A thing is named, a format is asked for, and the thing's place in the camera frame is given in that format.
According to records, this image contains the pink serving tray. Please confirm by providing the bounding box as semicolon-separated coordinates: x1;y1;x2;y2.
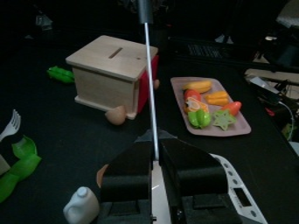
169;76;252;137

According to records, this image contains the yellow toy banana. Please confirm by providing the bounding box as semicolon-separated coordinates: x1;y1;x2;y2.
181;80;213;95

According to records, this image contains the grey device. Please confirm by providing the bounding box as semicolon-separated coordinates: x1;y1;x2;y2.
244;73;283;103

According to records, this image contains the white cloth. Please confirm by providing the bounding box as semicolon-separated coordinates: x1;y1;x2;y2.
136;0;173;224

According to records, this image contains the green toy bell pepper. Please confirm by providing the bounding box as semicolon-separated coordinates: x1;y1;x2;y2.
187;108;212;130

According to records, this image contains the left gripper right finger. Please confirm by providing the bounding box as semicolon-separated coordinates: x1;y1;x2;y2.
157;130;243;224

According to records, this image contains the white cable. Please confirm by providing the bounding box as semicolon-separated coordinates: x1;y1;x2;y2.
277;100;295;143

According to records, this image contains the white toy milk jug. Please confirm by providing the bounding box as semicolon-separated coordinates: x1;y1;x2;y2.
61;186;100;224

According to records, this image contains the orange toy fruit slice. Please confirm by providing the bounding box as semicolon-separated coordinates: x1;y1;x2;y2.
183;96;211;115

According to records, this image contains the orange toy segment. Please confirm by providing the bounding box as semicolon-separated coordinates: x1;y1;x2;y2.
207;98;231;107
204;90;229;101

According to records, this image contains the green star-shaped pepper slice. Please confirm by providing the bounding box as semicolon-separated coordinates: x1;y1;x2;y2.
211;108;239;131

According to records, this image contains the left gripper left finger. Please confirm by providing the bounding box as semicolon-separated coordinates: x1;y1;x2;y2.
96;131;155;224

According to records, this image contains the red toy tomato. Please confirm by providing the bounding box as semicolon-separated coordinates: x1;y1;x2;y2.
183;88;203;103

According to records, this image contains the green toy leafy vegetable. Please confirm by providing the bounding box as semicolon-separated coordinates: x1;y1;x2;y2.
0;135;43;204

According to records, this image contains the white plastic fork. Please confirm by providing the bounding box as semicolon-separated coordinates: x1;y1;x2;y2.
0;108;23;143

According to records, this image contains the red orange toy carrot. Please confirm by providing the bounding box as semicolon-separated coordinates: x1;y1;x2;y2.
219;101;243;116

